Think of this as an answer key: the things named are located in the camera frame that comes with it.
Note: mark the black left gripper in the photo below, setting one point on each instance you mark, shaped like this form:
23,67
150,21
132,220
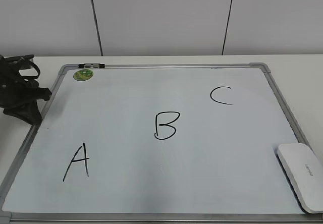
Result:
20,89

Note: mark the white rectangular board eraser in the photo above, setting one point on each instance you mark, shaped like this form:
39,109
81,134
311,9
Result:
304,172

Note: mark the round green magnet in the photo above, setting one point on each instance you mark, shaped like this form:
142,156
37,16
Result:
83,75

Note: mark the black hanging clip on frame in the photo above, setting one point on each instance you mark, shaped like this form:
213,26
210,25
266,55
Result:
91,66

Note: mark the white board with grey frame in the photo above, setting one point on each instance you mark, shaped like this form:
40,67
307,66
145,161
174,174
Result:
157,143

